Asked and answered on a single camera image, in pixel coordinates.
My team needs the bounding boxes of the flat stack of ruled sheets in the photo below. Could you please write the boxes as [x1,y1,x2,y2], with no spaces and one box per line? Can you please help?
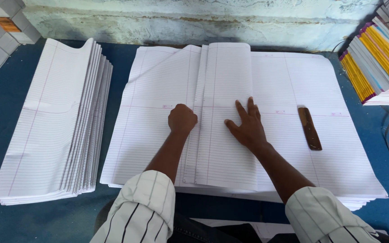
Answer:
[100,45,389,211]

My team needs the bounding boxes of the ruled paper sheet bundle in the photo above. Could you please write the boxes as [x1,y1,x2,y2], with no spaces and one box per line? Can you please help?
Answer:
[182,42,259,192]

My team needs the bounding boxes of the person's left hand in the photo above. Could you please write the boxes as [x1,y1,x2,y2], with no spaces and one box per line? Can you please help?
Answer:
[168,103,198,136]

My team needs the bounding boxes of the dark trousers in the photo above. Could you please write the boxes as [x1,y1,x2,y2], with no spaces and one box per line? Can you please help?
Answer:
[94,199,389,243]

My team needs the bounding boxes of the person's right hand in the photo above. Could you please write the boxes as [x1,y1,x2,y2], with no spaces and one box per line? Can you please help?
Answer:
[224,97,271,150]

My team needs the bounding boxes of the pile of folded ruled sections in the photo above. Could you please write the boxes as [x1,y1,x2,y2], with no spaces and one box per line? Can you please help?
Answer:
[0,38,113,206]

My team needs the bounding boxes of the white striped left shirt sleeve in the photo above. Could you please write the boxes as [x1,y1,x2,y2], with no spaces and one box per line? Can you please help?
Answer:
[90,170,176,243]

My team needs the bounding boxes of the white striped right shirt sleeve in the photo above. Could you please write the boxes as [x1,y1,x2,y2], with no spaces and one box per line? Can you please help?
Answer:
[285,186,381,243]

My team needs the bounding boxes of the white striped shirt sleeve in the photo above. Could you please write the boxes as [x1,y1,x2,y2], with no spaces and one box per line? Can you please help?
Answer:
[285,186,381,243]
[90,170,176,243]

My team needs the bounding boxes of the stack of yellow-edged notebooks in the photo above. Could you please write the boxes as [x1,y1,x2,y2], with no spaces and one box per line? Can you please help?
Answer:
[339,0,389,106]

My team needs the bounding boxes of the brown wooden folding stick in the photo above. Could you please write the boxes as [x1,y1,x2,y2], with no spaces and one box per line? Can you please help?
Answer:
[297,106,323,151]

